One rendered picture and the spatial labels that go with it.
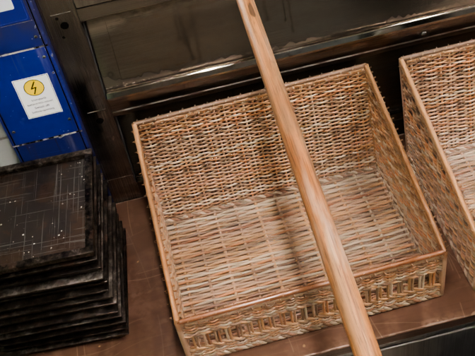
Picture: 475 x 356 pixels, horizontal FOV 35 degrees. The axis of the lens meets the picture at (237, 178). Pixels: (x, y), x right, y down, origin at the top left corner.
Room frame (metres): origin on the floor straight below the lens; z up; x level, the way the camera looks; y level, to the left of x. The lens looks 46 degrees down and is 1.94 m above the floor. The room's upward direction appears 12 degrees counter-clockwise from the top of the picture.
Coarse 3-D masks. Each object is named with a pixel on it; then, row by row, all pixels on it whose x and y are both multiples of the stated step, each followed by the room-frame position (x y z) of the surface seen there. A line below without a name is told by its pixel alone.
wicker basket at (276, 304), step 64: (192, 128) 1.28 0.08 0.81; (256, 128) 1.28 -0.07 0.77; (320, 128) 1.28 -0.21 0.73; (384, 128) 1.20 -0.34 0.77; (192, 192) 1.24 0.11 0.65; (256, 192) 1.24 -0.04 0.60; (384, 192) 1.16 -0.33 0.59; (192, 256) 1.10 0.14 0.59; (256, 256) 1.06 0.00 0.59; (320, 256) 1.02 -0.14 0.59; (192, 320) 0.83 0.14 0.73; (256, 320) 0.84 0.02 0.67; (320, 320) 0.85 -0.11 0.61
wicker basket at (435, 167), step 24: (456, 48) 1.32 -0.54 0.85; (408, 72) 1.28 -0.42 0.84; (432, 72) 1.31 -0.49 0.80; (408, 96) 1.26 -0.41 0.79; (432, 96) 1.29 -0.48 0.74; (456, 96) 1.29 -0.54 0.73; (408, 120) 1.26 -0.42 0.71; (432, 120) 1.28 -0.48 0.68; (456, 120) 1.28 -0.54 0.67; (408, 144) 1.26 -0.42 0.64; (432, 144) 1.12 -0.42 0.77; (432, 168) 1.11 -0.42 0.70; (456, 168) 1.19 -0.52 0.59; (432, 192) 1.10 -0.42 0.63; (456, 192) 0.98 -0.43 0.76; (456, 216) 0.97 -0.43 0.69; (456, 240) 0.96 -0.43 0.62
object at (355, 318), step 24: (240, 0) 1.14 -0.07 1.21; (264, 48) 0.99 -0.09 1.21; (264, 72) 0.93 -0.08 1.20; (288, 120) 0.81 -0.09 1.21; (288, 144) 0.76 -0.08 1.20; (312, 168) 0.71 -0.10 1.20; (312, 192) 0.66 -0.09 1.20; (312, 216) 0.63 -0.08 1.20; (336, 240) 0.58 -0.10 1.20; (336, 264) 0.54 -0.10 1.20; (336, 288) 0.51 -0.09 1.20; (360, 312) 0.47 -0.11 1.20; (360, 336) 0.44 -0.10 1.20
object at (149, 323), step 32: (128, 224) 1.24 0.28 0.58; (128, 256) 1.14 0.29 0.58; (384, 256) 0.99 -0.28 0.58; (448, 256) 0.96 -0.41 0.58; (128, 288) 1.05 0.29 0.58; (160, 288) 1.03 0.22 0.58; (448, 288) 0.88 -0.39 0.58; (160, 320) 0.95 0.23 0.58; (384, 320) 0.83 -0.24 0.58; (416, 320) 0.82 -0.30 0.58; (448, 320) 0.80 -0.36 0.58; (64, 352) 0.92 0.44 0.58; (96, 352) 0.90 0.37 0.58; (128, 352) 0.88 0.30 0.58; (160, 352) 0.87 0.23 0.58; (256, 352) 0.82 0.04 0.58; (288, 352) 0.81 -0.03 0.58; (320, 352) 0.79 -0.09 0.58; (352, 352) 0.80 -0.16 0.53; (384, 352) 0.80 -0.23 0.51; (416, 352) 0.81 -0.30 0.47; (448, 352) 0.81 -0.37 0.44
